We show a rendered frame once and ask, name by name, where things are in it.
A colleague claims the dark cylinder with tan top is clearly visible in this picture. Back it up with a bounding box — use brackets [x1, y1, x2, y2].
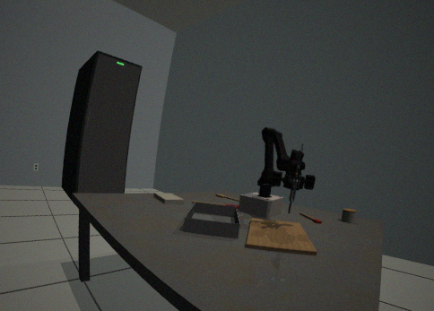
[342, 208, 357, 223]

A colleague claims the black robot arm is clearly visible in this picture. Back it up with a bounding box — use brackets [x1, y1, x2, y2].
[257, 127, 305, 198]

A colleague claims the wooden board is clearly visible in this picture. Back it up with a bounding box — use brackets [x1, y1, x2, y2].
[246, 218, 317, 255]

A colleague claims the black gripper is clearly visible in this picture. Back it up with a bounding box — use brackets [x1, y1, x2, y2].
[272, 170, 315, 191]

